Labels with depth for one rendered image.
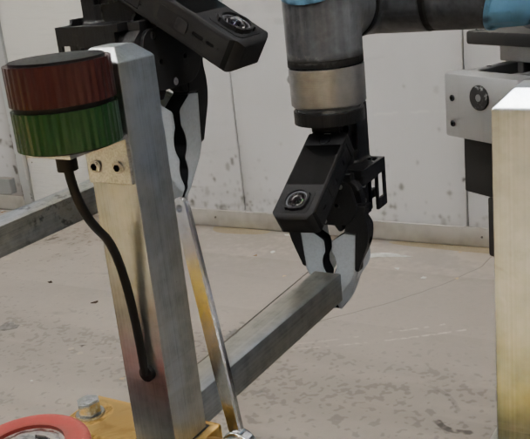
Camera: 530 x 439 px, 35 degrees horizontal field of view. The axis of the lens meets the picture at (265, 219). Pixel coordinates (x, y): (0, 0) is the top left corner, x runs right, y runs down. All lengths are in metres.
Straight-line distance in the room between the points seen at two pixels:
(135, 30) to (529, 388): 0.36
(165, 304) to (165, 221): 0.05
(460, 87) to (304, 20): 0.43
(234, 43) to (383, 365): 1.99
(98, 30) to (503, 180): 0.34
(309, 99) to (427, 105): 2.47
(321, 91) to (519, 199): 0.43
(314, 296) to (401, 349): 1.78
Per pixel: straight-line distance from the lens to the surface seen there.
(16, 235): 0.85
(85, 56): 0.48
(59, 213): 0.89
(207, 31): 0.60
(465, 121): 1.20
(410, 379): 2.44
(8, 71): 0.48
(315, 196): 0.79
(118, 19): 0.66
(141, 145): 0.52
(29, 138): 0.48
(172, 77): 0.65
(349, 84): 0.82
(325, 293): 0.84
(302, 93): 0.83
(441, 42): 3.23
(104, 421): 0.64
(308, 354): 2.60
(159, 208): 0.53
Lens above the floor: 1.19
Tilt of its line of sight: 18 degrees down
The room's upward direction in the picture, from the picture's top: 6 degrees counter-clockwise
